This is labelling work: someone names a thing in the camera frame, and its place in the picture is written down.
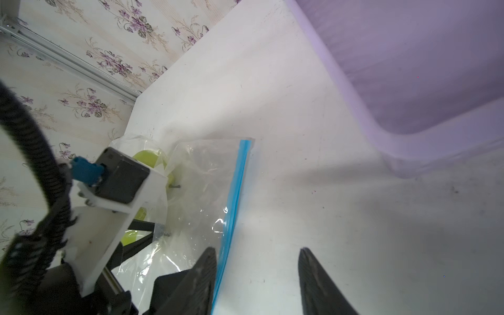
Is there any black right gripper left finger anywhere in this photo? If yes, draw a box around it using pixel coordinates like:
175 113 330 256
145 248 217 314

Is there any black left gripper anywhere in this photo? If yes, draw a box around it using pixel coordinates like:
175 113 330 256
28 219 156 314

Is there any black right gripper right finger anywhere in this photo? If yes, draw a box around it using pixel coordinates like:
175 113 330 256
298 248 358 315

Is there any clear zip-top bag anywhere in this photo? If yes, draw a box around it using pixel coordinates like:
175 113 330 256
111 135 253 312

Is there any green pear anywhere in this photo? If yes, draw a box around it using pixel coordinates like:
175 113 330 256
133 150 167 169
121 207 146 246

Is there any purple perforated plastic basket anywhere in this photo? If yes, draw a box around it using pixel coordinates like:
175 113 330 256
288 1 503 178

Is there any black corrugated left cable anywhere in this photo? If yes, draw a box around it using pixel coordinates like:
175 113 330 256
0 80 77 308

